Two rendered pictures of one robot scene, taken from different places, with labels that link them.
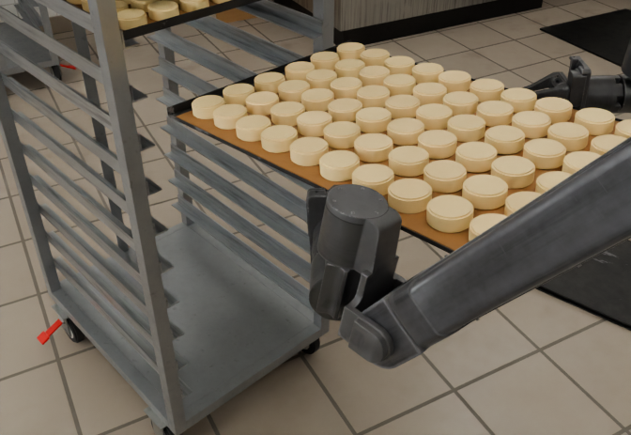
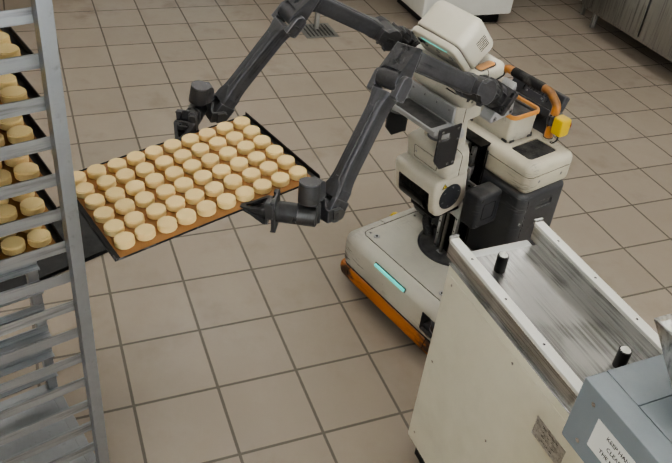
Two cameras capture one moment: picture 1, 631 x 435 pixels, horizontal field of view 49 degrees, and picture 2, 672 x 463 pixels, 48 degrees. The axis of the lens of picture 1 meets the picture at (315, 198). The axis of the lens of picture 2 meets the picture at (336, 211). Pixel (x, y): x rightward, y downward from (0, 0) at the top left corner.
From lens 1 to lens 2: 1.75 m
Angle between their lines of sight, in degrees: 69
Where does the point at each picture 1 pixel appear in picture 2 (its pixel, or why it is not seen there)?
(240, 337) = (39, 438)
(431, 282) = (345, 181)
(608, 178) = (374, 122)
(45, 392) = not seen: outside the picture
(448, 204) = (279, 176)
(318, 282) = (315, 214)
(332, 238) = (316, 195)
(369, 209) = (314, 180)
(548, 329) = (95, 282)
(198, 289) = not seen: outside the picture
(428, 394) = (117, 359)
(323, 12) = not seen: hidden behind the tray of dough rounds
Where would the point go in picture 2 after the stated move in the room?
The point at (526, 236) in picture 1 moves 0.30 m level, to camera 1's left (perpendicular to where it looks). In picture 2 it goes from (363, 148) to (351, 213)
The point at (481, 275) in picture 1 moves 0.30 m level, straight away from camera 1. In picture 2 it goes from (355, 167) to (256, 134)
